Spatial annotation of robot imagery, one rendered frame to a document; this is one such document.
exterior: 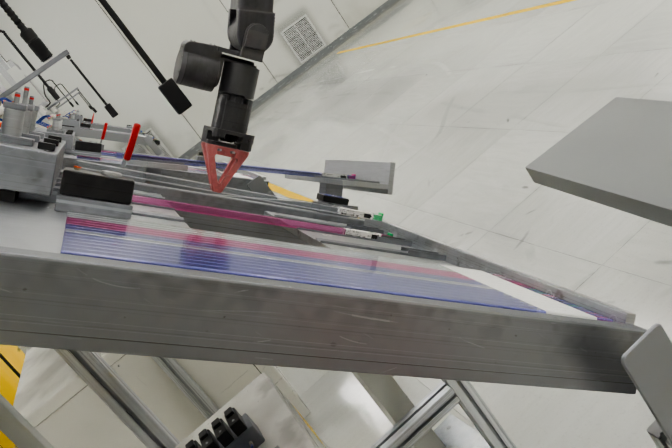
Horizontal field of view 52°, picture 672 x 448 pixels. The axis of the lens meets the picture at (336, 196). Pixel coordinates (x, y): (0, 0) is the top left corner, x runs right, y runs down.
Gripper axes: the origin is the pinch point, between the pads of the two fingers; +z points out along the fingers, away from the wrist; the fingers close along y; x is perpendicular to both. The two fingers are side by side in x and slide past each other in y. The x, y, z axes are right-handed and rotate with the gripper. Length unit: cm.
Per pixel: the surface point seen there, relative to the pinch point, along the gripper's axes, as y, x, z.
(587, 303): 54, 29, 0
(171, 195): -7.1, -5.7, 3.5
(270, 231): -7.0, 12.3, 6.7
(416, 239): 14.5, 29.3, 1.2
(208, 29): -750, 101, -121
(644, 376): 65, 26, 4
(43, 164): 28.7, -24.7, -1.3
